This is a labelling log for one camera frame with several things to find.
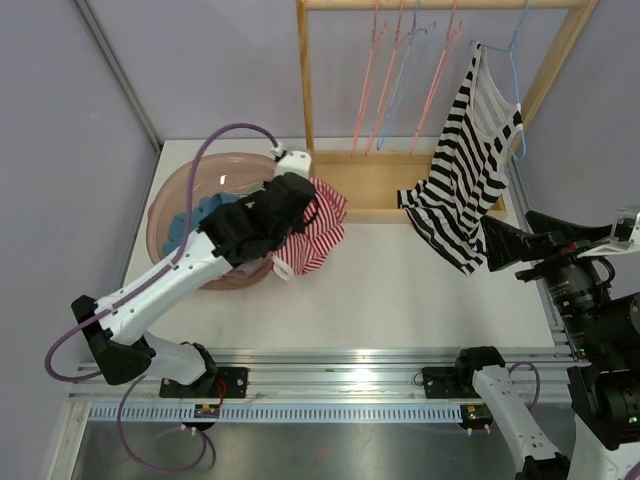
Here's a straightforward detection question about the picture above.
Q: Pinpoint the wooden clothes rack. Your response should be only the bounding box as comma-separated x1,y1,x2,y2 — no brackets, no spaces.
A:
296,1,598,224

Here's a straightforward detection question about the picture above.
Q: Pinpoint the blue wire hanger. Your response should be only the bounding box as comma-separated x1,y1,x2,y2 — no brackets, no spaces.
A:
375,1,437,151
468,1,530,161

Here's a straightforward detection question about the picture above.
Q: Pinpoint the mauve pink tank top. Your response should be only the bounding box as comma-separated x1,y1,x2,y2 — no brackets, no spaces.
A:
222,259,271,279

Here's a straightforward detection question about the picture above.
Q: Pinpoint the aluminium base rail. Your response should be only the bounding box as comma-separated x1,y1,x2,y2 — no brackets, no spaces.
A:
67,342,589,404

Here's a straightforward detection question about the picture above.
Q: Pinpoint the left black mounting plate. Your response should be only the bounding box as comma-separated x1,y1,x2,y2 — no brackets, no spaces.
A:
159,367,249,399

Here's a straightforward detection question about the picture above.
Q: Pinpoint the pink plastic basin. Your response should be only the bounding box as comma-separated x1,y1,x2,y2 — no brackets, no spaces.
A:
146,152,275,291

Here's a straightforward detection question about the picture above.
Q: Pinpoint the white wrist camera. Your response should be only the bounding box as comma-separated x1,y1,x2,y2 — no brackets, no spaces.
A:
270,142,312,179
577,205,639,259

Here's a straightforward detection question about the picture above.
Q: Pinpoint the black mounting plate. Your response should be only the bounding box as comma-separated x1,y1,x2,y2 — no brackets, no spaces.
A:
421,367,479,400
159,367,249,399

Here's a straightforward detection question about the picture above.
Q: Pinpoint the teal blue tank top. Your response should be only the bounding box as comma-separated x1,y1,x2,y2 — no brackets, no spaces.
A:
162,193,240,257

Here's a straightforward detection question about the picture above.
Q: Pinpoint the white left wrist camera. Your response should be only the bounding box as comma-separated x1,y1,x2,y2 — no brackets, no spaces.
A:
270,142,312,179

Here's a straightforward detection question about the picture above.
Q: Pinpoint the black white striped tank top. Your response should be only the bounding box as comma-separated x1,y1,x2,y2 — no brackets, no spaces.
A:
397,44,523,275

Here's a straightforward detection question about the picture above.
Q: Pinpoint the red striped tank top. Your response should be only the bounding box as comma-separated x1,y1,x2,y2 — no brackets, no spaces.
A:
272,178,347,281

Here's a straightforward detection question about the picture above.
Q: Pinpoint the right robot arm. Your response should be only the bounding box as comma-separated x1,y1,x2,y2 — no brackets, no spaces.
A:
453,205,639,479

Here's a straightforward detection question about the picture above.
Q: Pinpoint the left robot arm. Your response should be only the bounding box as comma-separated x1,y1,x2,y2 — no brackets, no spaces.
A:
71,173,316,398

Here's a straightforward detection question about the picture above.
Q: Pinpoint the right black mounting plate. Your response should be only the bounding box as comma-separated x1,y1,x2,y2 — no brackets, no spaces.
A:
421,367,479,400

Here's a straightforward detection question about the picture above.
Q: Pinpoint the green striped tank top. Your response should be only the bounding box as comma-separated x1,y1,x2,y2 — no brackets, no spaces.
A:
237,182,265,198

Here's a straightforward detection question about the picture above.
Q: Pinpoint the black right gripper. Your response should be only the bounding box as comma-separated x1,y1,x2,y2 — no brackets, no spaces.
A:
483,209,619,356

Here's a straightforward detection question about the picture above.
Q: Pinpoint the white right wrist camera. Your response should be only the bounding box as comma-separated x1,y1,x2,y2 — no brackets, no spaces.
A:
577,205,639,259

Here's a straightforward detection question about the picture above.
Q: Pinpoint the slotted cable duct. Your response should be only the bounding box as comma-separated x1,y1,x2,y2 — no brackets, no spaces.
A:
89,402,462,424

